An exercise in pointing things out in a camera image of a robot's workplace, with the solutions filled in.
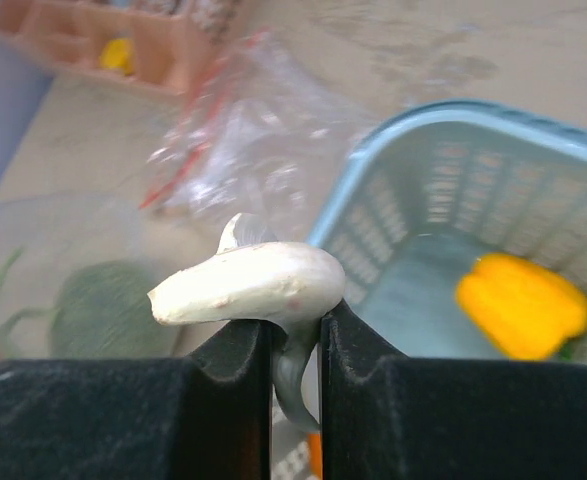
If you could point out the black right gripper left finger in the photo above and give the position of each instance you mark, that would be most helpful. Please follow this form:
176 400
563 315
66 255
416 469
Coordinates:
203 416

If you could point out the light blue plastic basket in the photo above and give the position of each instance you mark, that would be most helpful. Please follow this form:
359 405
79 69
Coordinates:
428 192

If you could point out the white garlic bulbs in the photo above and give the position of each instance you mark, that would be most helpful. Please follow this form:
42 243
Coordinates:
254 276

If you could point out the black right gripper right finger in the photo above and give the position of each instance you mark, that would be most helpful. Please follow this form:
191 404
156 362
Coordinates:
385 415

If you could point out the orange fruit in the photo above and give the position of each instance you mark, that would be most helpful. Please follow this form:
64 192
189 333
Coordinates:
527 311

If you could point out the green netted melon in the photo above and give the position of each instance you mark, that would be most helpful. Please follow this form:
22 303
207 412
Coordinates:
101 311

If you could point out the pink plastic file organizer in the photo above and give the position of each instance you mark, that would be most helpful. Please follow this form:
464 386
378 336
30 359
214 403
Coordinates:
173 41

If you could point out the clear zip bag orange zipper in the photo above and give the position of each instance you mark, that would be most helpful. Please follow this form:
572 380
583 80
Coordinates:
64 232

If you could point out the yellow block in organizer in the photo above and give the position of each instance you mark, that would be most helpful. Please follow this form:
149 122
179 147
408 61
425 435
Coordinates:
117 56

